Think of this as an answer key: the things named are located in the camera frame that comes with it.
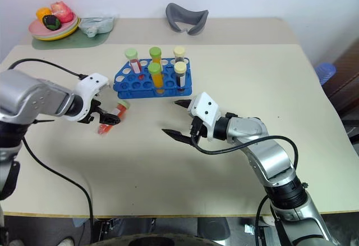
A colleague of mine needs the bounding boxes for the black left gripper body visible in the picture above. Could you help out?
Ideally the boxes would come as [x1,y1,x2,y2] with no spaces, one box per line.
[80,94,99,125]

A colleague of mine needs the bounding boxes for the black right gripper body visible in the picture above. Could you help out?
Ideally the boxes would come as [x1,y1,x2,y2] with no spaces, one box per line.
[189,115,208,146]

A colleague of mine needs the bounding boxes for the dark test tube cream cap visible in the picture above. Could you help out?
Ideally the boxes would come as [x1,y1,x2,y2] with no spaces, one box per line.
[173,61,188,93]
[173,46,187,63]

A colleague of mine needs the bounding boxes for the orange test tube green cap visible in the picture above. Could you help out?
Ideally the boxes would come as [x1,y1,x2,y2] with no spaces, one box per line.
[148,62,166,96]
[149,47,163,65]

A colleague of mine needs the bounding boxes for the blue test tube rack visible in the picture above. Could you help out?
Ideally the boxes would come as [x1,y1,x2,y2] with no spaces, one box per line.
[113,57,194,100]

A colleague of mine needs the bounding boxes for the red labelled test tube green cap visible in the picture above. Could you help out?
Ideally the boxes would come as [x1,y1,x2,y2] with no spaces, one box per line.
[125,48,144,80]

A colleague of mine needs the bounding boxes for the green table mat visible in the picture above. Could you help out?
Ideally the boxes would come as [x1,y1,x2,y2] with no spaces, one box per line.
[31,28,112,51]

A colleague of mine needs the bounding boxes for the yellow plate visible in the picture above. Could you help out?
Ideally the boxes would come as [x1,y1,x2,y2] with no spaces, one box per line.
[35,18,81,42]

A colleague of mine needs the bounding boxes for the pale green plastic bag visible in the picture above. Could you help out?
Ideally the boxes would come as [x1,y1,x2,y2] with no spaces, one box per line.
[78,16,116,39]

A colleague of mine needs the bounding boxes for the light green plate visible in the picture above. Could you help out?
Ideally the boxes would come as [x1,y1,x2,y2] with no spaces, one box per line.
[31,17,81,40]

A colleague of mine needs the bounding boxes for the grey headset face pad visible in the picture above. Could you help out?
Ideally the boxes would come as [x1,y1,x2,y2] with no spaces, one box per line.
[165,2,210,36]

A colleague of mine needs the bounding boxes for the black green toy ball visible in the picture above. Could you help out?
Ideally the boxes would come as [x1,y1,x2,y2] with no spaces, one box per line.
[42,15,62,31]

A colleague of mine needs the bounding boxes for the stacked plates with toy food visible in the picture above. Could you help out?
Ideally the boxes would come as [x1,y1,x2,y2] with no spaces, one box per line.
[28,16,79,38]

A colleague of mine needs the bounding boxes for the grey round base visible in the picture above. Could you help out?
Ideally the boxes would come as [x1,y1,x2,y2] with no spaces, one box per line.
[197,217,231,242]

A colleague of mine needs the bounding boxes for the red pink toy apple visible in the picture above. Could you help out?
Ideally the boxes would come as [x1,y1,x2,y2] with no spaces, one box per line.
[50,1,75,24]

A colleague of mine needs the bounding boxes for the orange toy fruit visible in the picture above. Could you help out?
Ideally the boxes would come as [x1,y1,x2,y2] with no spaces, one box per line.
[36,7,53,20]

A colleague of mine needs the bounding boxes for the blue ribbed plastic container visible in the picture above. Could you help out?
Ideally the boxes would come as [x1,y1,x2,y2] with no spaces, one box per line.
[314,62,338,86]

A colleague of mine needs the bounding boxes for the brown wooden cabinet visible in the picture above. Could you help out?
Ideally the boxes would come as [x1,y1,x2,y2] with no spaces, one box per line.
[326,39,359,118]

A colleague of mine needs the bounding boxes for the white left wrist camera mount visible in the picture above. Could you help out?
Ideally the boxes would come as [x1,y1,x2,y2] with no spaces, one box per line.
[73,73,110,122]

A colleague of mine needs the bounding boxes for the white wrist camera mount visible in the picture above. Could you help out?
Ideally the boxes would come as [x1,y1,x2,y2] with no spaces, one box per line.
[73,73,110,122]
[187,91,223,141]

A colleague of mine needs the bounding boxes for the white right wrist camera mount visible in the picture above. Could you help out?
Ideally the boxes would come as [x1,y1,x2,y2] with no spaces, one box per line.
[187,91,223,141]

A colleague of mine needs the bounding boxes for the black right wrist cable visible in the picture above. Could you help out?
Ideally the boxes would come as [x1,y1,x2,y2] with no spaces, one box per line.
[192,134,299,174]

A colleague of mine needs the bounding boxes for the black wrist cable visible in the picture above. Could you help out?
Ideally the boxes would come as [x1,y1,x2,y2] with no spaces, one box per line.
[192,134,299,174]
[7,58,91,81]

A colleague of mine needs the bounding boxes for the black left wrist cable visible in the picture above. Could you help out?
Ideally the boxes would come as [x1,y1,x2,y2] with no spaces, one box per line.
[7,58,91,81]

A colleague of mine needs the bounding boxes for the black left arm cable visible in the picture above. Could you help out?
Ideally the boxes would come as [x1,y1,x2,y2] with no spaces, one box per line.
[21,136,95,243]

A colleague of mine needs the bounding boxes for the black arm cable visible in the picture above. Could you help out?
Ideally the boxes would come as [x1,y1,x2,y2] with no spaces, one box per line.
[21,136,95,243]
[254,194,272,246]

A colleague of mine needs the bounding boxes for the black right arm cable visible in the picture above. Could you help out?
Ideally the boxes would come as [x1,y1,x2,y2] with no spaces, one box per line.
[254,194,272,246]

